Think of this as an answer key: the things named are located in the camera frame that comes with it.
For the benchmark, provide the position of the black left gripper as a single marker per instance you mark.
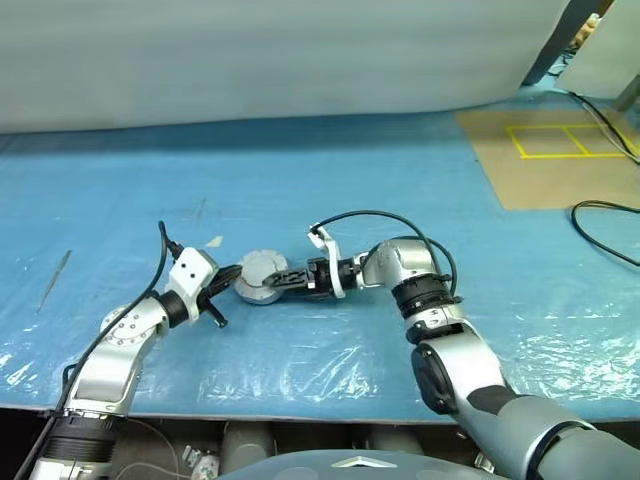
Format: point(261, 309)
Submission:
point(210, 295)

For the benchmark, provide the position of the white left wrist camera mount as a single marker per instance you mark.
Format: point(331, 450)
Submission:
point(190, 270)

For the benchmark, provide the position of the grey robot torso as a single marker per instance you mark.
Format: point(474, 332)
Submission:
point(300, 467)

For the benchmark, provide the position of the brown cardboard sheet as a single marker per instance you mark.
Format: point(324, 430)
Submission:
point(530, 180)

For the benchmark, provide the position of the blue plastic table sheet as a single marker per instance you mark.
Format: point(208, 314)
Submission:
point(325, 360)

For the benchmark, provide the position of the tan lumpy object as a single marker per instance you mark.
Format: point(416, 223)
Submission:
point(587, 30)

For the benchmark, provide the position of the silver round motor cover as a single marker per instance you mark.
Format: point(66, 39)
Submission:
point(255, 267)

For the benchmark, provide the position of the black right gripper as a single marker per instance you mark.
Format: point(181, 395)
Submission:
point(317, 280)

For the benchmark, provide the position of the white backdrop board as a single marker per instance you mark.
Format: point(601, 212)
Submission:
point(250, 55)

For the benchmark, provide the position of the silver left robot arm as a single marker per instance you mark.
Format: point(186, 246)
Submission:
point(110, 360)

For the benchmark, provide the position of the small beige tape piece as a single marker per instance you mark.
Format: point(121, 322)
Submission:
point(215, 242)

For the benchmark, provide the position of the short grey metal post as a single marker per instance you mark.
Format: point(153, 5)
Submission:
point(629, 97)

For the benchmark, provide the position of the slanted grey metal post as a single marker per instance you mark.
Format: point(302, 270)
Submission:
point(545, 55)

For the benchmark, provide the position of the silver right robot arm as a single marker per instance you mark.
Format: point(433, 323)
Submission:
point(470, 360)

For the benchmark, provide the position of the white panel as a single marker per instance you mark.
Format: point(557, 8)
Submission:
point(600, 65)

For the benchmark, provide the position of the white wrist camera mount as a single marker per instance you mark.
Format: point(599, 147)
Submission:
point(332, 252)
point(190, 270)

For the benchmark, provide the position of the dark grey rounded cylinder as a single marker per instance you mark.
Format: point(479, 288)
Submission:
point(392, 440)
point(247, 447)

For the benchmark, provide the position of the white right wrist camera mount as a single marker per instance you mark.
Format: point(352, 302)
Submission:
point(332, 252)

